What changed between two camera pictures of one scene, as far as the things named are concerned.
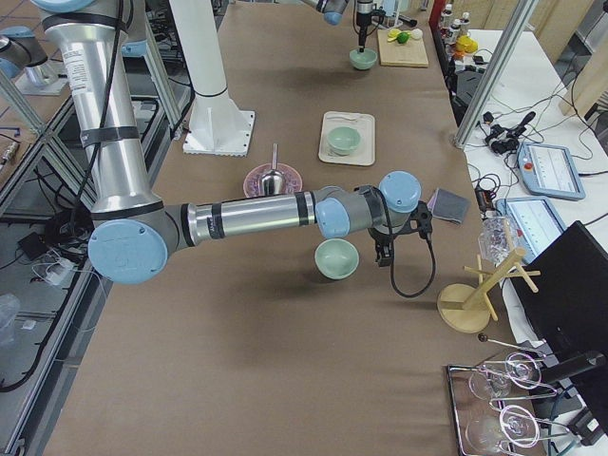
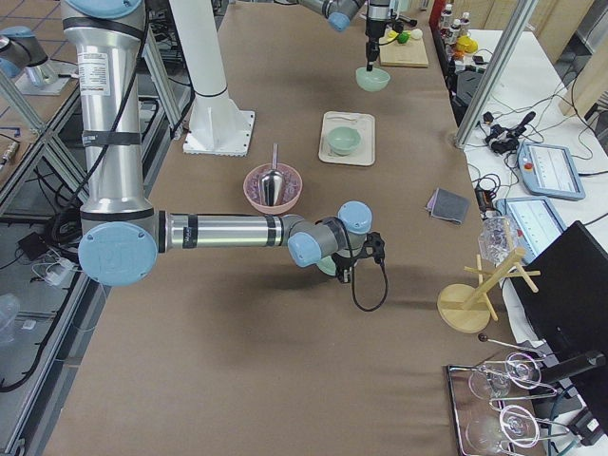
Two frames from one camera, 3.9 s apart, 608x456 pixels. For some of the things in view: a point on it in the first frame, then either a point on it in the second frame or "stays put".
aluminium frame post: (518, 20) stays put
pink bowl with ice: (252, 183) stays put
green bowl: (363, 60) to (372, 81)
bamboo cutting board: (412, 53) stays put
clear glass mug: (496, 239) stays put
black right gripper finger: (385, 255) to (343, 274)
